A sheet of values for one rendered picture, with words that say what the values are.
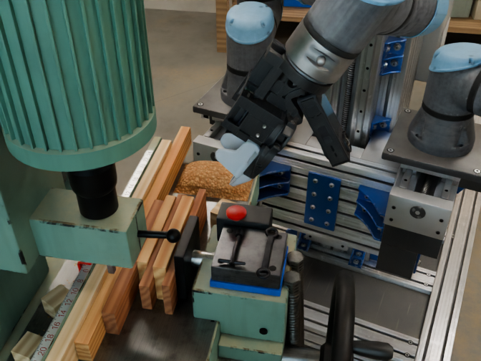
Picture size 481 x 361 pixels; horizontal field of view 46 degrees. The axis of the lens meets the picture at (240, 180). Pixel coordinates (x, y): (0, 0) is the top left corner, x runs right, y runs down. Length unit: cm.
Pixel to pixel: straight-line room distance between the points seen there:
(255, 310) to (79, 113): 38
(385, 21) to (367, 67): 78
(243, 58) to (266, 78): 74
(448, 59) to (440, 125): 15
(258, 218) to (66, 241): 27
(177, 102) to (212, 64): 48
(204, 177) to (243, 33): 46
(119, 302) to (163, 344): 8
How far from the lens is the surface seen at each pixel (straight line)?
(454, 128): 135
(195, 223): 86
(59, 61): 58
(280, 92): 69
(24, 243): 80
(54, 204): 81
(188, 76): 339
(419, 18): 71
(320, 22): 63
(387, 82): 153
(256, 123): 70
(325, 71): 65
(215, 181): 104
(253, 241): 82
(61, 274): 109
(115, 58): 59
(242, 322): 84
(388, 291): 186
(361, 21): 62
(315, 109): 69
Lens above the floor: 157
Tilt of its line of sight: 38 degrees down
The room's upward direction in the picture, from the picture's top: straight up
